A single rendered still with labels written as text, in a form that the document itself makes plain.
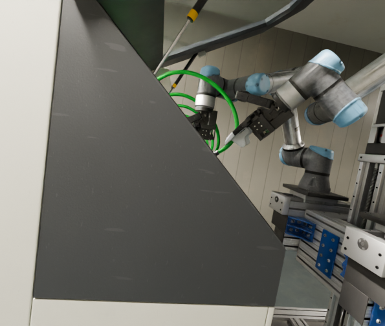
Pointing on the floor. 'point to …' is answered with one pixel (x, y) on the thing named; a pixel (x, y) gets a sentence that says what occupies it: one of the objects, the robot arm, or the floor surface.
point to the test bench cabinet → (145, 314)
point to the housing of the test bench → (11, 151)
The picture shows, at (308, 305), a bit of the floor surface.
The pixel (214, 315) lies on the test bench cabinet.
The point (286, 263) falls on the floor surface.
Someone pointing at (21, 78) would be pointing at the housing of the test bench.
